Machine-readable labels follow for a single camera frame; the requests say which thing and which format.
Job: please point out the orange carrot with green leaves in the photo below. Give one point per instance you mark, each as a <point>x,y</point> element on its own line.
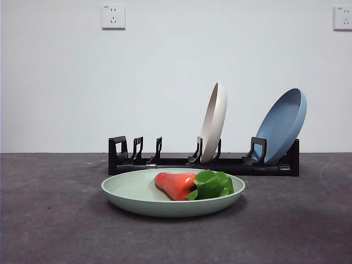
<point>173,182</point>

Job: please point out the green plate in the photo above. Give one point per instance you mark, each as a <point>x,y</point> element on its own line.
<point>137,198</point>

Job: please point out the cream plate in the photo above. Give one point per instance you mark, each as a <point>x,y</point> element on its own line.
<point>214,123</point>

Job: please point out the black plate rack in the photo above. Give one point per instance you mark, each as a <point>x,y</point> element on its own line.
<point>247,167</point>

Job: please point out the blue plate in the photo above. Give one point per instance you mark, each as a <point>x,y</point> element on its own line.
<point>277,126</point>

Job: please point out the white wall socket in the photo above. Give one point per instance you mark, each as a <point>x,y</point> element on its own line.
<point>343,17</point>
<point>114,16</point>

